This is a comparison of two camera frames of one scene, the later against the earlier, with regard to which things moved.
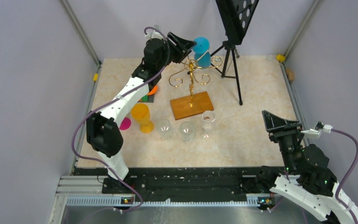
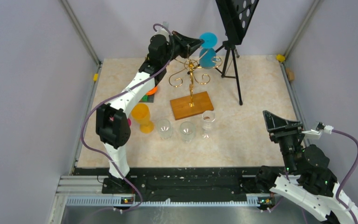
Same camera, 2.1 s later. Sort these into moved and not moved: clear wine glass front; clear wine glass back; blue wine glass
Moved: blue wine glass
Not moved: clear wine glass front; clear wine glass back
